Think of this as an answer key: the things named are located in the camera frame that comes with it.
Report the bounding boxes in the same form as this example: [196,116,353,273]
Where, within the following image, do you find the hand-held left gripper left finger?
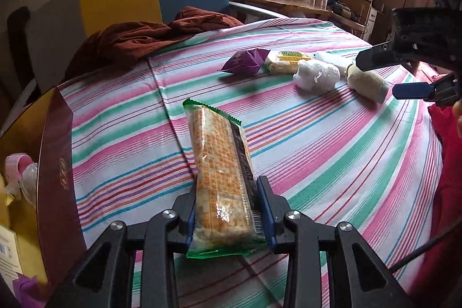
[47,194,197,308]

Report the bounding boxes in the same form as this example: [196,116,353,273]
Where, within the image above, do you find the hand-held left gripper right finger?
[256,175,416,308]

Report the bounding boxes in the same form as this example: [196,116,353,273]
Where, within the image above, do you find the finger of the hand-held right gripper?
[392,72,462,109]
[355,40,413,72]

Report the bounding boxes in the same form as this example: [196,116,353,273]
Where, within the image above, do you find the maroon gift box gold interior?
[0,87,87,294]

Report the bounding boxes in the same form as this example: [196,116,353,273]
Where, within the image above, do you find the white plastic bag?
[293,60,340,91]

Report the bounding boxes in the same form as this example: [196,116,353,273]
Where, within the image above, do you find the striped bed sheet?
[58,17,446,308]

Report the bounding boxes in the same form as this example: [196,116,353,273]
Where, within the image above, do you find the green yellow cracker packet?
[263,50,314,75]

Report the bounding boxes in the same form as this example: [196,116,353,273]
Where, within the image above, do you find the wooden desk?
[231,0,367,34]

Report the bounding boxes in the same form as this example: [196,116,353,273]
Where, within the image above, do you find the person's red clothing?
[408,104,462,308]

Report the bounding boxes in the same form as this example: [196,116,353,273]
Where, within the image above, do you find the purple snack packet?
[218,49,272,76]

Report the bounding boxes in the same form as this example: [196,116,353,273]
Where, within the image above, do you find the pink plastic item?
[4,153,37,186]

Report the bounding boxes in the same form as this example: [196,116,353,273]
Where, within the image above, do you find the maroon blanket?
[67,6,244,78]

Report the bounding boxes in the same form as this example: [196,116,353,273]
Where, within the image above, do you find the grey metal bed rail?
[229,1,289,20]

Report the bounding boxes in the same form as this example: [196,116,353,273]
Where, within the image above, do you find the black cable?
[388,221,457,273]

